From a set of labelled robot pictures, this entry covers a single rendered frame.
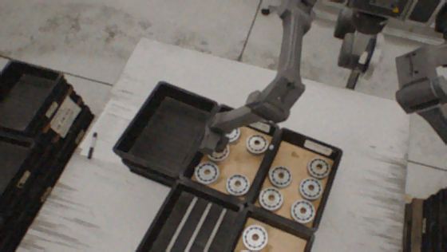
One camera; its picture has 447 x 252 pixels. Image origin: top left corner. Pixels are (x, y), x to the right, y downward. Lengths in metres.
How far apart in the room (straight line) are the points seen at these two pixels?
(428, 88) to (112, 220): 1.35
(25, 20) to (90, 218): 2.27
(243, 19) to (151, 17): 0.80
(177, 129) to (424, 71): 1.11
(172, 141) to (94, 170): 0.40
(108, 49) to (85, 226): 1.83
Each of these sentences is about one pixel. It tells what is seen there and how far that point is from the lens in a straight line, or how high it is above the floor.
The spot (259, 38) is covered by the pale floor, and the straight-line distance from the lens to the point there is 3.10.
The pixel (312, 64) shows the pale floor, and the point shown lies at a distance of 2.96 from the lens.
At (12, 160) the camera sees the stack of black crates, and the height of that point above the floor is 0.38.
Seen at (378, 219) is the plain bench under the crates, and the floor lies 0.70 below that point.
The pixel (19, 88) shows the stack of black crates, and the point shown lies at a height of 0.49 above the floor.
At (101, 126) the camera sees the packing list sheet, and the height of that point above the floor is 0.70.
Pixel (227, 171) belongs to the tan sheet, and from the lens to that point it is 1.47.
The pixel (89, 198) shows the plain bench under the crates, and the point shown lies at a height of 0.70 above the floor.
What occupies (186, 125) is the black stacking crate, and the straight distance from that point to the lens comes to 1.60.
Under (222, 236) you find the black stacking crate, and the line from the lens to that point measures 1.39.
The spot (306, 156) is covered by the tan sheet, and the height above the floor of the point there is 0.83.
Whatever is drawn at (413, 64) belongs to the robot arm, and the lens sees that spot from 0.89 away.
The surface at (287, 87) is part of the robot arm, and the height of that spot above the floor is 1.52.
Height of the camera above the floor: 2.19
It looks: 65 degrees down
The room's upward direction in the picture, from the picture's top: 12 degrees clockwise
